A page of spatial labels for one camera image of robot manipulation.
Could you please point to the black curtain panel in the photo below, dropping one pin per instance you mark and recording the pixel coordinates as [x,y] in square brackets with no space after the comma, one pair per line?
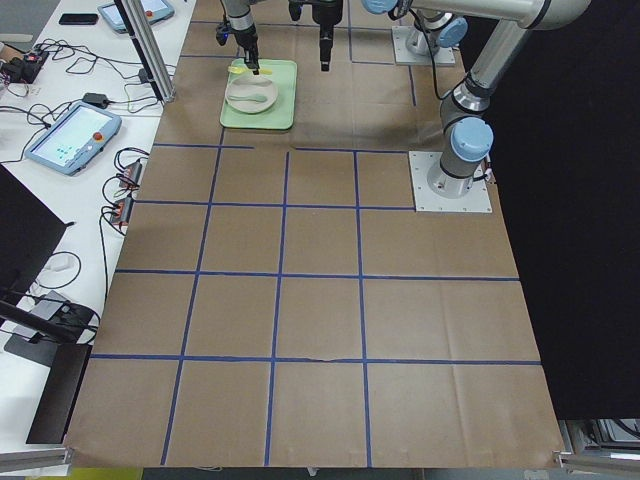
[566,157]

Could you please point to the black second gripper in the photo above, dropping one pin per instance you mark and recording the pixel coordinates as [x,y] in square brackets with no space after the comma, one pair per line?
[245,39]

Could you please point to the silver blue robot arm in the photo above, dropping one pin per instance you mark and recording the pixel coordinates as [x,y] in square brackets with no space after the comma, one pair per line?
[468,137]

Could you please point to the black smartphone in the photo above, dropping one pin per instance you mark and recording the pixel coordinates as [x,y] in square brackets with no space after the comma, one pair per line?
[78,19]

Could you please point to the black power strip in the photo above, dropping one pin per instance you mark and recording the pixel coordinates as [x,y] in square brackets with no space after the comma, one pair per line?
[24,69]

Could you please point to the yellow plastic fork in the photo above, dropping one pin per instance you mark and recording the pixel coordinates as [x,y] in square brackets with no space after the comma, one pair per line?
[235,69]

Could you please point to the black monitor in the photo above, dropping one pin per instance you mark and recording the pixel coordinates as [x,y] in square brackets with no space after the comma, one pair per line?
[30,233]

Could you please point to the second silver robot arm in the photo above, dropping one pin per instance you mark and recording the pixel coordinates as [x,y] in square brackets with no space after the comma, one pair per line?
[238,21]

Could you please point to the aluminium frame post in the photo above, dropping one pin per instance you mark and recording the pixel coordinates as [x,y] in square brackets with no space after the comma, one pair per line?
[144,42]

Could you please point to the black power adapter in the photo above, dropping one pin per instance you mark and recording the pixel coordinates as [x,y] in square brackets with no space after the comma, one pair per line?
[96,99]

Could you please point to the white round plate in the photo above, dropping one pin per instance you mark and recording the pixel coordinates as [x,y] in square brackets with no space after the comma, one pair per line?
[251,84]

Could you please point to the blue teach pendant tablet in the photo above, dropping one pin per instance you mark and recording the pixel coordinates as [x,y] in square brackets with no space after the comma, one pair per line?
[75,138]

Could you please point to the orange black adapter box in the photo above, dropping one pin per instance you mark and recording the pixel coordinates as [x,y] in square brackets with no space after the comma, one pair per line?
[130,175]

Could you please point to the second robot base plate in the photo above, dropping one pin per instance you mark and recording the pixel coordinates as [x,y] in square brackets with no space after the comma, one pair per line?
[410,48]

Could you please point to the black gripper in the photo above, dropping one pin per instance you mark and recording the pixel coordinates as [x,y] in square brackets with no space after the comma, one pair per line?
[326,17]

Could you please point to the green plastic spoon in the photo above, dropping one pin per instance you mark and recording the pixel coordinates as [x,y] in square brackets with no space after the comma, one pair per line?
[252,97]

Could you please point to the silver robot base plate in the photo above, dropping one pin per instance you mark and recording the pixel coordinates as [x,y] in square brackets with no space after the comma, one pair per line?
[435,191]

